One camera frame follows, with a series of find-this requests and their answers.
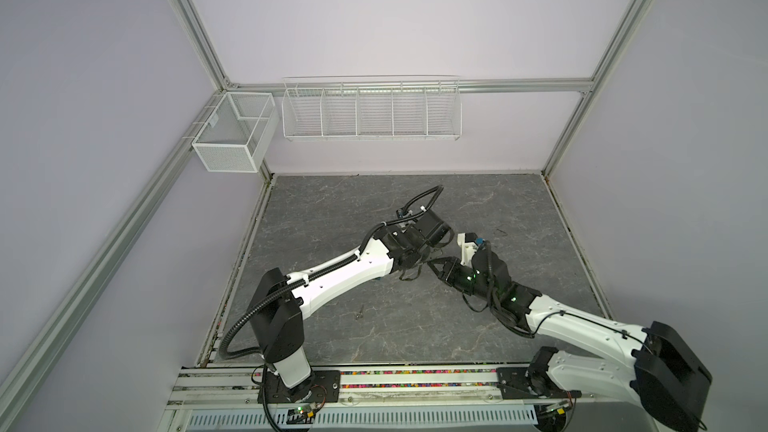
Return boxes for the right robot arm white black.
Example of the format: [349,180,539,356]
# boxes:
[427,242,712,431]

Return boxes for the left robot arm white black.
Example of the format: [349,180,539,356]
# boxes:
[246,211,452,391]

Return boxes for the white mesh box basket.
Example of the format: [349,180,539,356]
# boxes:
[192,92,279,173]

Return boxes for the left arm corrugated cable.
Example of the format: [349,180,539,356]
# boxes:
[217,184,445,361]

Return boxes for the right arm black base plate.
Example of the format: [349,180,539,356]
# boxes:
[496,366,582,400]

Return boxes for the white wire divided basket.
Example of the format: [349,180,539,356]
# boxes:
[282,75,463,141]

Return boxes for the white vented cable duct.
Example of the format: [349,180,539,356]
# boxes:
[186,404,538,431]

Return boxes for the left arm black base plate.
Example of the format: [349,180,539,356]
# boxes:
[261,369,341,404]

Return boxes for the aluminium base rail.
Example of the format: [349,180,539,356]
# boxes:
[165,363,640,410]

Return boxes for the aluminium frame profiles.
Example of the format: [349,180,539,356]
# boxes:
[1,0,653,431]

